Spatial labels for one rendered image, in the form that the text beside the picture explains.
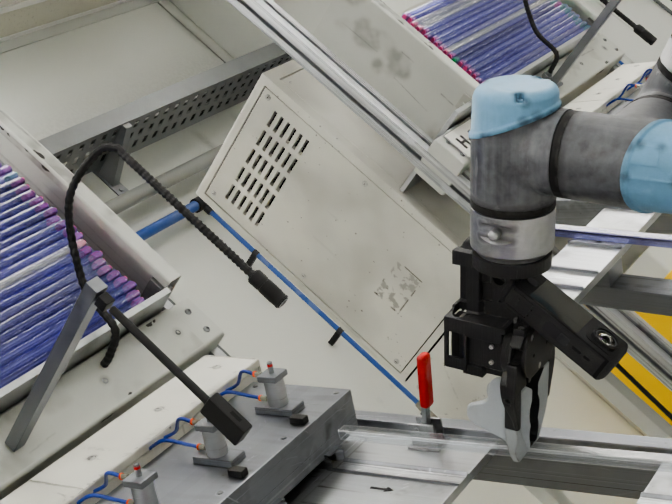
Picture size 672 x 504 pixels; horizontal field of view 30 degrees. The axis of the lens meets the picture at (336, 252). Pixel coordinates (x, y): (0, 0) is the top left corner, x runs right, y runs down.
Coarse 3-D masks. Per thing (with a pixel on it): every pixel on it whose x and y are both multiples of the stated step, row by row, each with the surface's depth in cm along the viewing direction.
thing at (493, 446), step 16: (352, 432) 130; (368, 432) 129; (384, 432) 128; (400, 432) 127; (416, 432) 126; (432, 448) 125; (448, 448) 124; (464, 448) 122; (480, 448) 121; (496, 448) 120; (544, 448) 118; (560, 448) 117; (576, 448) 117; (592, 448) 116; (592, 464) 115; (608, 464) 114; (624, 464) 113; (640, 464) 113; (656, 464) 112
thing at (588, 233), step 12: (564, 228) 156; (576, 228) 155; (588, 228) 154; (600, 228) 154; (600, 240) 153; (612, 240) 152; (624, 240) 151; (636, 240) 150; (648, 240) 149; (660, 240) 148
